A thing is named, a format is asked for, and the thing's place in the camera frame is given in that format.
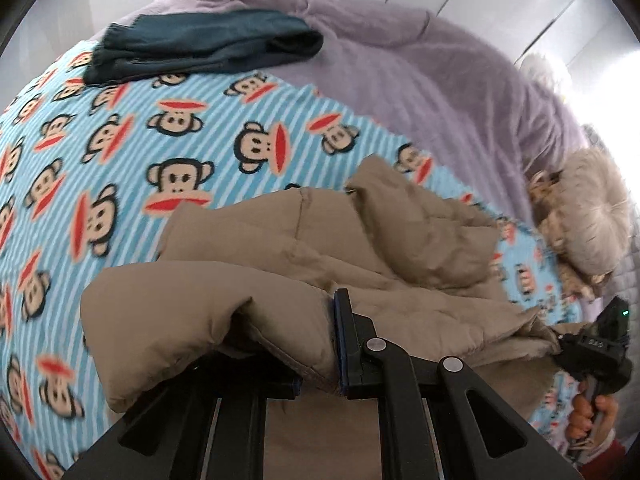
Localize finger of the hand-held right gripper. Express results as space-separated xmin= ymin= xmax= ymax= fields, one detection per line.
xmin=550 ymin=327 xmax=581 ymax=363

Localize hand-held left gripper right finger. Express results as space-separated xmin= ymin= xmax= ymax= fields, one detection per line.
xmin=334 ymin=287 xmax=583 ymax=480

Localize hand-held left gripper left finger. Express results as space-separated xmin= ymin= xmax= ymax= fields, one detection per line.
xmin=62 ymin=352 xmax=303 ymax=480

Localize tan puffer jacket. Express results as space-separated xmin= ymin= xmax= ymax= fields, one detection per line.
xmin=80 ymin=155 xmax=581 ymax=480

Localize person's right forearm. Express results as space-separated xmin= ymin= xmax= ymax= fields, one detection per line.
xmin=575 ymin=437 xmax=632 ymax=480

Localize person's right hand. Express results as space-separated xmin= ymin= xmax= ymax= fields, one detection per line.
xmin=565 ymin=379 xmax=621 ymax=453

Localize striped beige cloth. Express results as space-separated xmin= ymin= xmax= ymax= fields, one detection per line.
xmin=527 ymin=167 xmax=601 ymax=301

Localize round beige pleated pillow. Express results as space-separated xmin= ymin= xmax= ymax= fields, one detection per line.
xmin=555 ymin=149 xmax=633 ymax=276

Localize monkey print striped blanket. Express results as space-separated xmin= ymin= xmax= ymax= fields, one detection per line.
xmin=0 ymin=40 xmax=586 ymax=480

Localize purple fleece blanket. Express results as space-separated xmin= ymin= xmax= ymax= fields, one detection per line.
xmin=90 ymin=0 xmax=591 ymax=221

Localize white fluffy item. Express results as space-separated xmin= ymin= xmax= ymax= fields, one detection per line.
xmin=520 ymin=52 xmax=571 ymax=96

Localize dark teal folded cloth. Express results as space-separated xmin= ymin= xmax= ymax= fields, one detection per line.
xmin=82 ymin=9 xmax=325 ymax=86

